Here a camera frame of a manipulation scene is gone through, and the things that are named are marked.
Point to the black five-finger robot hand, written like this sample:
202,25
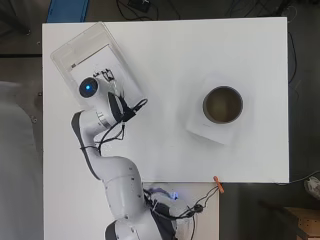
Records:
120,106

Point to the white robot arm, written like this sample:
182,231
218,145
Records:
120,180

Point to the clear plastic box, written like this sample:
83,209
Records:
83,43

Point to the white flat box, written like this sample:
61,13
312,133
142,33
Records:
213,133

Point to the brown round tub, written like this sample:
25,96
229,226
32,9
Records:
222,105

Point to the blue flat panel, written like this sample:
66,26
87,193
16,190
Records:
67,10

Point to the white hanging sheet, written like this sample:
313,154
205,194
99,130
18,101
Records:
20,160

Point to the orange clamp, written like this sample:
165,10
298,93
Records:
219,184

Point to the white shoe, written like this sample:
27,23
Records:
313,187

